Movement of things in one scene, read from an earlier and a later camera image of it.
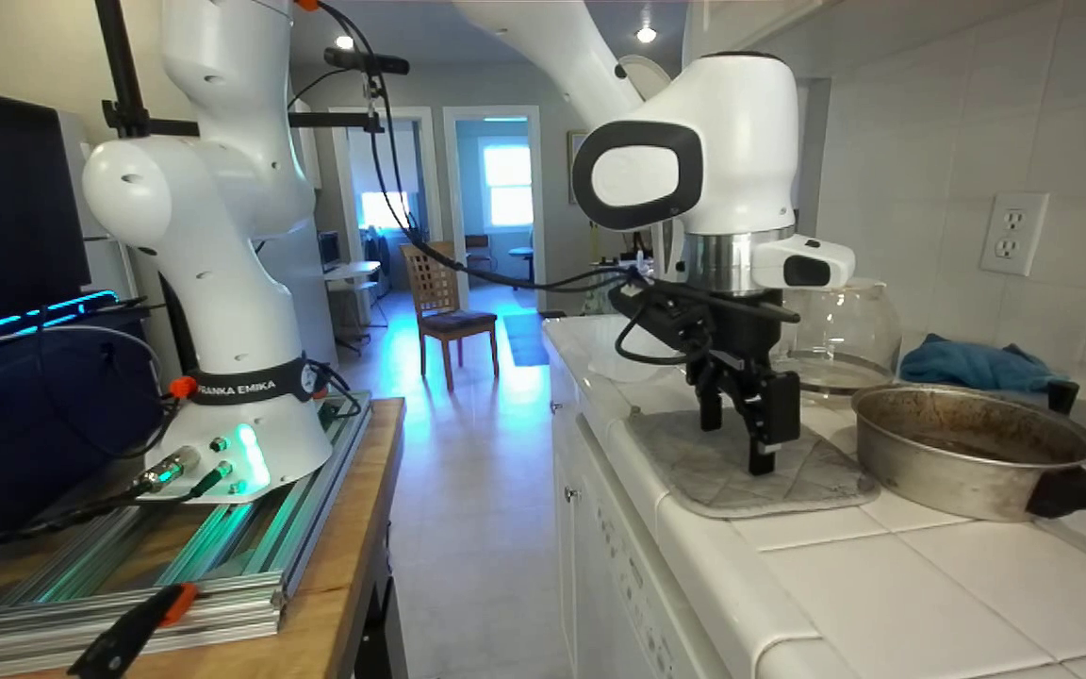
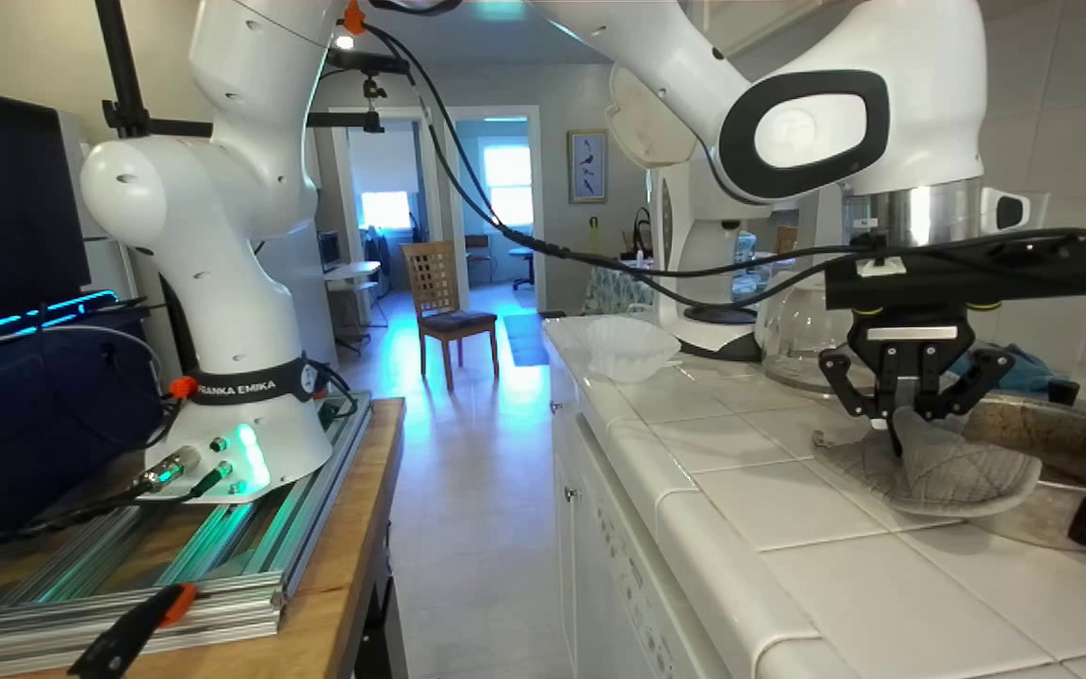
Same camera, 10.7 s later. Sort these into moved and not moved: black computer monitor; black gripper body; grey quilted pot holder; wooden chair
Moved: black gripper body; grey quilted pot holder
Not moved: black computer monitor; wooden chair
